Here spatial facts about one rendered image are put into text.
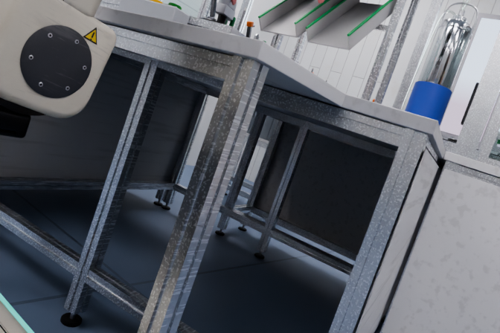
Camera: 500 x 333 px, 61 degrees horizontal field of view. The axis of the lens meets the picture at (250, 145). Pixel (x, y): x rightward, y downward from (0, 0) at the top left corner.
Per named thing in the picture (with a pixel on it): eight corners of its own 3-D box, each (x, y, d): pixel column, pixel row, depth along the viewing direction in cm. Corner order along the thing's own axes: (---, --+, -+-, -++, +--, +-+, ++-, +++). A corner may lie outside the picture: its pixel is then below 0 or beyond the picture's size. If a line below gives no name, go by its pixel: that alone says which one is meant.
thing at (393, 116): (433, 134, 85) (438, 120, 84) (-5, 1, 150) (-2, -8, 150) (446, 167, 211) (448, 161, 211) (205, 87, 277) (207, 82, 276)
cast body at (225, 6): (223, 13, 136) (231, -8, 135) (212, 10, 138) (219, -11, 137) (235, 22, 143) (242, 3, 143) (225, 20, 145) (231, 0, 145)
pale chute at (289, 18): (297, 38, 115) (295, 22, 113) (260, 30, 123) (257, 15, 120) (350, -2, 130) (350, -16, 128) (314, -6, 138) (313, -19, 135)
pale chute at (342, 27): (349, 50, 109) (349, 34, 106) (306, 42, 117) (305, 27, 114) (399, 7, 124) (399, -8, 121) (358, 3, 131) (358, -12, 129)
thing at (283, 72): (257, 59, 65) (263, 40, 65) (1, -5, 116) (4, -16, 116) (388, 133, 123) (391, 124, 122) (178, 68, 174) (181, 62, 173)
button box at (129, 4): (169, 27, 117) (176, 6, 117) (115, 13, 126) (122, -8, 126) (184, 36, 123) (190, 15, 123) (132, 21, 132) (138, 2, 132)
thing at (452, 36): (450, 88, 175) (484, -2, 173) (415, 79, 181) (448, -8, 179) (450, 94, 188) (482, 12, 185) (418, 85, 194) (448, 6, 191)
